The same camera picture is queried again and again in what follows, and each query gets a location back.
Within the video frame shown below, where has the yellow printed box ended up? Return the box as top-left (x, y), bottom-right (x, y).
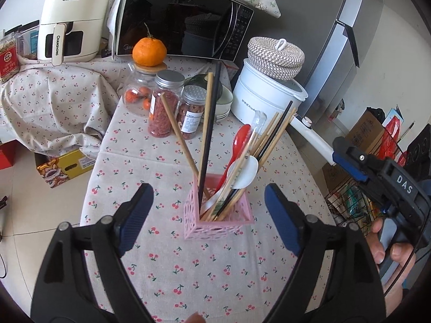
top-left (35, 148), bottom-right (96, 189)

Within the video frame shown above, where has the white stick-shaped appliance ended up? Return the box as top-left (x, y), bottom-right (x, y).
top-left (290, 114), bottom-right (337, 166)

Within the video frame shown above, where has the clear jar blue label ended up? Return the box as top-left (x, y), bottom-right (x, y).
top-left (18, 23), bottom-right (41, 61)

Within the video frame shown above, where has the stack of white bowls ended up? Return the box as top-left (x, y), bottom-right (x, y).
top-left (215, 82), bottom-right (234, 122)

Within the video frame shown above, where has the black cable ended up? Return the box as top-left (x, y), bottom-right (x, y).
top-left (0, 195), bottom-right (9, 278)

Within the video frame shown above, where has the cream air fryer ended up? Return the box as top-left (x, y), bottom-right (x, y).
top-left (37, 0), bottom-right (115, 67)

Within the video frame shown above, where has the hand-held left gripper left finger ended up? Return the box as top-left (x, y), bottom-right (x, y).
top-left (30, 182), bottom-right (157, 323)

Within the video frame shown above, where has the white plastic spoon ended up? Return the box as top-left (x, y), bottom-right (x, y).
top-left (202, 113), bottom-right (268, 212)

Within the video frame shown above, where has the white rice cooker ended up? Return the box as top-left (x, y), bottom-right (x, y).
top-left (232, 58), bottom-right (308, 125)

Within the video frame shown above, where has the nut jar perforated lid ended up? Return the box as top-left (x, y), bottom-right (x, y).
top-left (178, 85), bottom-right (207, 140)

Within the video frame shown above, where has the person's right hand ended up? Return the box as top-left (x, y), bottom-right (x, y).
top-left (365, 218), bottom-right (418, 315)

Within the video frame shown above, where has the light wooden chopstick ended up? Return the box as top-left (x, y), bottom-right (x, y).
top-left (161, 92), bottom-right (200, 180)
top-left (199, 72), bottom-right (215, 192)

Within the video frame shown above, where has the orange mandarin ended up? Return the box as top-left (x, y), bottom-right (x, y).
top-left (132, 23), bottom-right (168, 68)

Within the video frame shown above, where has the brown cardboard box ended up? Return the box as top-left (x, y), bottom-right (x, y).
top-left (321, 111), bottom-right (386, 185)

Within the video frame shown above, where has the grey refrigerator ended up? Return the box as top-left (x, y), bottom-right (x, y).
top-left (236, 0), bottom-right (386, 118)

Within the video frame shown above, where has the black microwave oven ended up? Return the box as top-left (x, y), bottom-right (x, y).
top-left (111, 0), bottom-right (255, 63)

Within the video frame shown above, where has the bundle of chopsticks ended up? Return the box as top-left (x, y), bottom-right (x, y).
top-left (199, 61), bottom-right (297, 223)

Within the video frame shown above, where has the clear jar red label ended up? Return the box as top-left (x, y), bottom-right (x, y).
top-left (0, 34), bottom-right (19, 85)

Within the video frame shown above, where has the glass jar bamboo lid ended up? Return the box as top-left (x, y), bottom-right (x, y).
top-left (123, 62), bottom-right (168, 118)

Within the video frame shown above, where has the blue carton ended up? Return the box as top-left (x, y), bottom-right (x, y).
top-left (384, 108), bottom-right (405, 124)

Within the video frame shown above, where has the woven lidded basket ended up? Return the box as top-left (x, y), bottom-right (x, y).
top-left (247, 36), bottom-right (305, 80)

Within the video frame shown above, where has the thin metal pole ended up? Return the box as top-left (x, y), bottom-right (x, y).
top-left (399, 123), bottom-right (415, 142)

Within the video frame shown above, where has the black framed furniture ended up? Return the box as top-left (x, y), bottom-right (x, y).
top-left (406, 133), bottom-right (431, 182)

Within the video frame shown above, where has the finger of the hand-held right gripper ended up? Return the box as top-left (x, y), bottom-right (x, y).
top-left (332, 136), bottom-right (387, 186)

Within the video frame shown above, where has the pink utensil holder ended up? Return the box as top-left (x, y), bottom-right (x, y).
top-left (183, 173), bottom-right (255, 241)

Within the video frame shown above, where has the white ceramic soup spoon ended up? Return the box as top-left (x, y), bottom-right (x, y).
top-left (226, 156), bottom-right (259, 189)

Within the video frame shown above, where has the dark green squash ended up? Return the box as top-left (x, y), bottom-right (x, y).
top-left (185, 74), bottom-right (223, 98)

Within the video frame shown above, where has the cherry print tablecloth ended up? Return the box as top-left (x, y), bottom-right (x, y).
top-left (0, 52), bottom-right (337, 323)

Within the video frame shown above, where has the red plastic spoon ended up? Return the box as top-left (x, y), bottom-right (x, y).
top-left (215, 124), bottom-right (252, 192)

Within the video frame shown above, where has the goji berry jar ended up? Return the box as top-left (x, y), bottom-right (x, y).
top-left (148, 71), bottom-right (186, 138)

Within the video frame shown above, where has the black bag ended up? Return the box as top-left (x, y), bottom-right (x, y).
top-left (366, 107), bottom-right (386, 124)

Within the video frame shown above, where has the red box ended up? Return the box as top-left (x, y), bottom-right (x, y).
top-left (0, 139), bottom-right (17, 170)

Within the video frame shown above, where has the red plastic bag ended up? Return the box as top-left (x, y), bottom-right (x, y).
top-left (384, 116), bottom-right (405, 149)

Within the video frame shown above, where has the black wire rack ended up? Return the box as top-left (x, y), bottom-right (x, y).
top-left (325, 175), bottom-right (379, 233)

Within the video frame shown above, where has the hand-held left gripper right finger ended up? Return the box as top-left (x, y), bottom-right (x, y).
top-left (263, 183), bottom-right (386, 323)

